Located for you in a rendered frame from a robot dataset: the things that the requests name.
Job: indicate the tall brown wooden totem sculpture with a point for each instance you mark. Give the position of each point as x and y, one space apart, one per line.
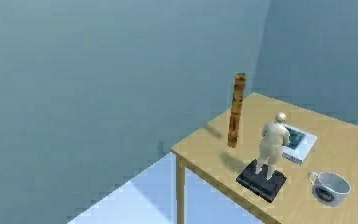
236 110

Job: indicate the beige figure sculpture black base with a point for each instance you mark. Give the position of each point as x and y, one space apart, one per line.
271 146

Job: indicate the white book blue cover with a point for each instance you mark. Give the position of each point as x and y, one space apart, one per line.
299 141

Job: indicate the white cup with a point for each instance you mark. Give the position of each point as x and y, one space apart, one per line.
330 188

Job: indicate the light wooden table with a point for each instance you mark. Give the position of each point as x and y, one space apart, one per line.
323 206

